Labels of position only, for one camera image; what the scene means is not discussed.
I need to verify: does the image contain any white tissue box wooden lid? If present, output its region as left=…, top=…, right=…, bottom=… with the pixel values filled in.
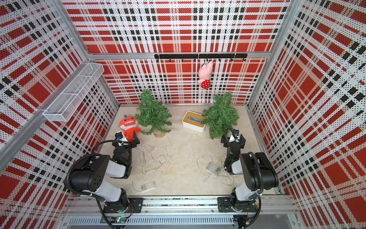
left=182, top=111, right=205, bottom=133

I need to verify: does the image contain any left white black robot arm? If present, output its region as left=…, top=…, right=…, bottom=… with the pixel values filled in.
left=64, top=131, right=144, bottom=214

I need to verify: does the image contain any right small green christmas tree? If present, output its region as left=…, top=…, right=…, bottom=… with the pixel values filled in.
left=202, top=92, right=240, bottom=139

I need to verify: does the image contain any small green christmas tree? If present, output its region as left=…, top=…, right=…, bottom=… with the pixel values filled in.
left=202, top=92, right=240, bottom=139
left=135, top=89, right=172, bottom=135

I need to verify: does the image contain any left small green christmas tree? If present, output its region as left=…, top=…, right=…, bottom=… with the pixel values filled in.
left=135, top=89, right=172, bottom=135

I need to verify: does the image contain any red shark plush toy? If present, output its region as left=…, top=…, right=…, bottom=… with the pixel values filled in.
left=119, top=115, right=141, bottom=142

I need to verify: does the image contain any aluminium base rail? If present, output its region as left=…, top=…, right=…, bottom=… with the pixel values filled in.
left=61, top=195, right=298, bottom=227

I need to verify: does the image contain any white wire mesh basket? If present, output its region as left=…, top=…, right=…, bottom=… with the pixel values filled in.
left=43, top=63, right=104, bottom=122

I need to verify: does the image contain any black wall hook rail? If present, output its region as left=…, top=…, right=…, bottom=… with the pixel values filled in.
left=154, top=53, right=248, bottom=61

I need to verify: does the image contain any right clear string light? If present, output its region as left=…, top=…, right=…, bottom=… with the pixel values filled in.
left=196, top=152, right=234, bottom=186

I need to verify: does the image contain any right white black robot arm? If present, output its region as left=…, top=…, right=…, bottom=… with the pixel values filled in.
left=217, top=129, right=279, bottom=213

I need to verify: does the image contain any pink pig plush toy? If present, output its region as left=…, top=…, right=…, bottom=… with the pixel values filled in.
left=197, top=61, right=214, bottom=90

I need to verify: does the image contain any clear star string light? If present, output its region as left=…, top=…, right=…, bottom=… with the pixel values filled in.
left=132, top=145, right=172, bottom=193

